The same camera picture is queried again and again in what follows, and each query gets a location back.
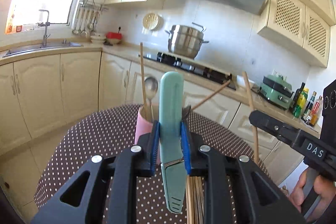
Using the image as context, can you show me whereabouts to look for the mint green utensil case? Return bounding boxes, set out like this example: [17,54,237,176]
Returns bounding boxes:
[159,72,187,214]

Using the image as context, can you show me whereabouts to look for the red bowl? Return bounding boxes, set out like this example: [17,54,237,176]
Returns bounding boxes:
[106,32,122,44]

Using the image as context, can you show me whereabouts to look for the pink utensil holder cup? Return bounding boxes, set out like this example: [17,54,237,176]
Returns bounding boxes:
[134,105,161,165]

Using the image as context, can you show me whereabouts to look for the round cream wall strainer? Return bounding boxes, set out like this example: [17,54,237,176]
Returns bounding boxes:
[142,12,161,31]

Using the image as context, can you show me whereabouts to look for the green bottle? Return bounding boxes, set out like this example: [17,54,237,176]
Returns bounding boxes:
[292,87,309,118]

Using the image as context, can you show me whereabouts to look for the dark sauce bottle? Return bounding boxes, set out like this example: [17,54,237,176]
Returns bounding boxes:
[289,82,305,112]

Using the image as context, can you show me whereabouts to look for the black gas stove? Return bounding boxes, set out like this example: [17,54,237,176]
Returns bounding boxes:
[143,52,236,90]

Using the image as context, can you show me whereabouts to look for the steel kitchen sink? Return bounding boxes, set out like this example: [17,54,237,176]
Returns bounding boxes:
[3,39,81,57]

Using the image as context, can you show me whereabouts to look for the brown polka dot tablecloth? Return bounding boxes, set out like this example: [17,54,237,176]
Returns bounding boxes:
[33,103,271,224]

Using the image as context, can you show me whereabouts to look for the green electric grill appliance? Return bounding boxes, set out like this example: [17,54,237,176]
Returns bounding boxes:
[258,75,293,110]

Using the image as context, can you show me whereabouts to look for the hanging utensil rack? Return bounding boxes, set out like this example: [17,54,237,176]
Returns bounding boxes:
[72,0,108,38]

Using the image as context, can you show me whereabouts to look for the silver metal spoon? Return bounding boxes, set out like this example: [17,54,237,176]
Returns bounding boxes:
[145,76,158,122]

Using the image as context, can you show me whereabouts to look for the dark metal spoon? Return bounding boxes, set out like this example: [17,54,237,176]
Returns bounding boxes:
[182,105,191,121]

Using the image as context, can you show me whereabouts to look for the white bowl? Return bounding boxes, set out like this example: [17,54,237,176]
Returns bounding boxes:
[236,75,255,89]

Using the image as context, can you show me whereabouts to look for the cream lower cabinets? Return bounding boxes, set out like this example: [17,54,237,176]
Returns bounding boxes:
[0,50,321,214]

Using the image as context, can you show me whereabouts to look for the right hand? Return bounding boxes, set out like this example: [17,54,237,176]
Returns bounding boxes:
[288,169,336,222]

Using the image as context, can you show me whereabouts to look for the stainless steel steamer pot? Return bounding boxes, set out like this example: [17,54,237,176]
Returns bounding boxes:
[165,22,209,59]

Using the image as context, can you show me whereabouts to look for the chrome faucet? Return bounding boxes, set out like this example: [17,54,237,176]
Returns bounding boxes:
[39,9,50,48]

